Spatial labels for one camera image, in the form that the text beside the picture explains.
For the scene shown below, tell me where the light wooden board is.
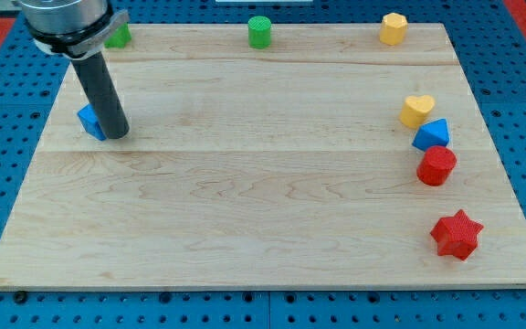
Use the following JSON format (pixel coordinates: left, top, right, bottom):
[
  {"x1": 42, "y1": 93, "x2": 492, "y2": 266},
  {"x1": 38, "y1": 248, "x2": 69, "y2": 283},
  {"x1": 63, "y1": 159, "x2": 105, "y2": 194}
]
[{"x1": 0, "y1": 23, "x2": 526, "y2": 292}]

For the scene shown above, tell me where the red star block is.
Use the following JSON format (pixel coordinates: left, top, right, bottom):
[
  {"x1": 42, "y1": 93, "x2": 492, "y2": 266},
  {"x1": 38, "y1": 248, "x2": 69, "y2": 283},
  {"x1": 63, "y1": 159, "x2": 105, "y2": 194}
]
[{"x1": 430, "y1": 209, "x2": 484, "y2": 260}]

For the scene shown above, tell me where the blue cube block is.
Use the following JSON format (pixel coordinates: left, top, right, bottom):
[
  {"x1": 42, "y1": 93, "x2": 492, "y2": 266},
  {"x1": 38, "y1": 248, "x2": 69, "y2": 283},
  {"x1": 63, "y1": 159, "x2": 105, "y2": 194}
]
[{"x1": 77, "y1": 104, "x2": 106, "y2": 141}]

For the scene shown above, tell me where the green block behind arm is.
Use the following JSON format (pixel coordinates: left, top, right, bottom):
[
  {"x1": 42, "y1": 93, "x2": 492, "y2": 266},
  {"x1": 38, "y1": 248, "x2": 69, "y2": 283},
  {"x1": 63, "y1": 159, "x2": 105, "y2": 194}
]
[{"x1": 104, "y1": 23, "x2": 132, "y2": 48}]

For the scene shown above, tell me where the blue triangle block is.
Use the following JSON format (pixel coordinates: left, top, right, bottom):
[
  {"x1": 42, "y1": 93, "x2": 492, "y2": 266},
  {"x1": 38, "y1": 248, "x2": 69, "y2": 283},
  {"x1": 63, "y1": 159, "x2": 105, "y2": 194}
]
[{"x1": 412, "y1": 119, "x2": 450, "y2": 151}]

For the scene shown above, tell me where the green cylinder block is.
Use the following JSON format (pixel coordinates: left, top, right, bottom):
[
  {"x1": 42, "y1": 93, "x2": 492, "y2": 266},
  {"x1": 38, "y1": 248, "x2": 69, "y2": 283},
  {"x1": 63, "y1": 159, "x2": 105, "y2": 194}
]
[{"x1": 247, "y1": 16, "x2": 272, "y2": 49}]

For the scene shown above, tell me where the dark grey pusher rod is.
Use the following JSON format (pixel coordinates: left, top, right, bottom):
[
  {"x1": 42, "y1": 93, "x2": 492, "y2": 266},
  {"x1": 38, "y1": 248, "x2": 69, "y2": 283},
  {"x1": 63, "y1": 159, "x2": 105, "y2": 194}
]
[{"x1": 71, "y1": 52, "x2": 130, "y2": 139}]

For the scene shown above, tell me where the yellow hexagon block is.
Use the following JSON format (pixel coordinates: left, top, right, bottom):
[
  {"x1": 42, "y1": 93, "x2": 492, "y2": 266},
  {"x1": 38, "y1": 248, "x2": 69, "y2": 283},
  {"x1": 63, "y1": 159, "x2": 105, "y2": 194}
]
[{"x1": 379, "y1": 13, "x2": 408, "y2": 46}]

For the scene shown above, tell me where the red cylinder block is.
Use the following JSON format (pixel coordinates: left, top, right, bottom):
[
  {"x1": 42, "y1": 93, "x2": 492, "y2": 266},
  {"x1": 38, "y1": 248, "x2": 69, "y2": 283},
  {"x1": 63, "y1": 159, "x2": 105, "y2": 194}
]
[{"x1": 416, "y1": 145, "x2": 458, "y2": 186}]

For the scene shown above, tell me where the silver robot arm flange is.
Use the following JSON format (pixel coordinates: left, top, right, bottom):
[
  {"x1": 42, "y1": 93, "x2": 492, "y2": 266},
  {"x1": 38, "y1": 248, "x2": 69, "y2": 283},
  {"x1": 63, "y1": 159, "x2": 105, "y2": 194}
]
[{"x1": 13, "y1": 0, "x2": 130, "y2": 60}]

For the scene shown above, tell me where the yellow heart block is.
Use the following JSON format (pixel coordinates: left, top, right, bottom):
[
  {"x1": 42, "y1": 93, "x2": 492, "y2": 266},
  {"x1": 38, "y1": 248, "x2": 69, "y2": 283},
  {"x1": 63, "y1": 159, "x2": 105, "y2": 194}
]
[{"x1": 398, "y1": 95, "x2": 436, "y2": 129}]

